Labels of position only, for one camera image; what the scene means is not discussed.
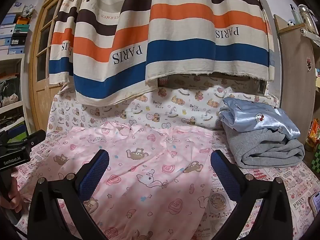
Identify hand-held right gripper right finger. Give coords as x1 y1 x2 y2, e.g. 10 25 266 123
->
211 149 293 240

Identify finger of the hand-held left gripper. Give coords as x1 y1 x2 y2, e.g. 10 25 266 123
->
25 129 47 147

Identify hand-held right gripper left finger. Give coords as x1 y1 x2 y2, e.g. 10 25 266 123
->
27 149 110 240

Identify pink printed pants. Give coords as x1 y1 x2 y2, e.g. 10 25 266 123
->
19 121 215 240

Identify person's left hand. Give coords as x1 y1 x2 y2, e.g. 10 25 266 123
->
0 177 21 213

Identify folded grey garment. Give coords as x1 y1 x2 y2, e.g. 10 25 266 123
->
222 124 305 168

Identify wooden door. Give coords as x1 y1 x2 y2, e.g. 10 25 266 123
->
29 0 75 130

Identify printed bed sheet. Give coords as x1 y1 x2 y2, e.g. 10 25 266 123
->
15 125 320 240

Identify folded blue satin garment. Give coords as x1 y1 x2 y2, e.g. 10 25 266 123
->
218 97 301 140

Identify white bear-print pillow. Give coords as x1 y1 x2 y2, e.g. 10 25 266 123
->
49 80 279 130

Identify white shelf unit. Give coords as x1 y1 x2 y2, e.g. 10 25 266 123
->
0 55 33 135

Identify green checkered box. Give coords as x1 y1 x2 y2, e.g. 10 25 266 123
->
310 142 320 174

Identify smartphone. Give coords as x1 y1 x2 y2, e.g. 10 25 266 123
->
309 191 320 218

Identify orange snack packet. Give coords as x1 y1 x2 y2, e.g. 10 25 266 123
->
308 119 320 145

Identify stack of storage boxes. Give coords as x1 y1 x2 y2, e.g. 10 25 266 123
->
0 14 27 55

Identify wooden shelf cabinet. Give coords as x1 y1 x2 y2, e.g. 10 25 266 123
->
274 14 320 145

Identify grey plush toy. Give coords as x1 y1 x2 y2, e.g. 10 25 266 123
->
21 4 35 18

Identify striped curtain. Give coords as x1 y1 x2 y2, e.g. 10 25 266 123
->
49 0 275 107

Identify white lint roller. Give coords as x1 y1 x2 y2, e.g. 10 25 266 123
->
300 29 320 47

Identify white pump bottle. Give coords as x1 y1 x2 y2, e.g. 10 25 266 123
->
290 4 302 24

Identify glass jar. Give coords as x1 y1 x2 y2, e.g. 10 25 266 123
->
299 4 318 32

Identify black cable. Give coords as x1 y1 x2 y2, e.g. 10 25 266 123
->
10 224 28 240

